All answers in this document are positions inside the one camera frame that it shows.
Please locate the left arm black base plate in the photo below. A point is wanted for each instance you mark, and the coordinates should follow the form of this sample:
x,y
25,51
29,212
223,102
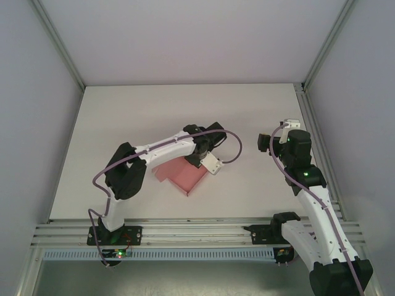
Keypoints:
x,y
132,235

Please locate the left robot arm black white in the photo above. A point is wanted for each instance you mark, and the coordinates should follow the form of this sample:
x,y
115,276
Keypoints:
x,y
163,151

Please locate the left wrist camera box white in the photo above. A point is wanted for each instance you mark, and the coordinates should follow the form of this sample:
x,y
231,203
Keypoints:
x,y
212,165

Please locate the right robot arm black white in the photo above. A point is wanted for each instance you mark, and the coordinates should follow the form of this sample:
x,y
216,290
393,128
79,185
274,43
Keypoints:
x,y
318,216

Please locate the grey metal panel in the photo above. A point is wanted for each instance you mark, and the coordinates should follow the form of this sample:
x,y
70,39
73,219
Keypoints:
x,y
197,279

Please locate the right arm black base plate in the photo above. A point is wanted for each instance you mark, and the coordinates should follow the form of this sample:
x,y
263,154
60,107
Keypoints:
x,y
259,234

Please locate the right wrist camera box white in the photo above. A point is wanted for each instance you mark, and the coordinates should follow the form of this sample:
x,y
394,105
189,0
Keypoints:
x,y
291,123

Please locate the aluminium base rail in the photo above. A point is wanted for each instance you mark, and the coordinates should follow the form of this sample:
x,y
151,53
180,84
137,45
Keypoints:
x,y
191,229

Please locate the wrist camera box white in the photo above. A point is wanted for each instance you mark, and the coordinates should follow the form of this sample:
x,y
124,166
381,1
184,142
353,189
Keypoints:
x,y
212,165
291,123

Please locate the small circuit board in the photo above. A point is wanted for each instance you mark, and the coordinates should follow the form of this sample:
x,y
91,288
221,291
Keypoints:
x,y
283,253

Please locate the circuit board with green light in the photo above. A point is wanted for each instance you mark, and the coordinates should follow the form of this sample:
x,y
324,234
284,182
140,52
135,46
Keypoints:
x,y
118,253

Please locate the aluminium frame post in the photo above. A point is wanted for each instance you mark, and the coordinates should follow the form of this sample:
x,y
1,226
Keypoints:
x,y
61,43
327,46

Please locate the pink paper box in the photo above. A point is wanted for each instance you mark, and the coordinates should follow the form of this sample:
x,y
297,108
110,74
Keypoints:
x,y
188,179

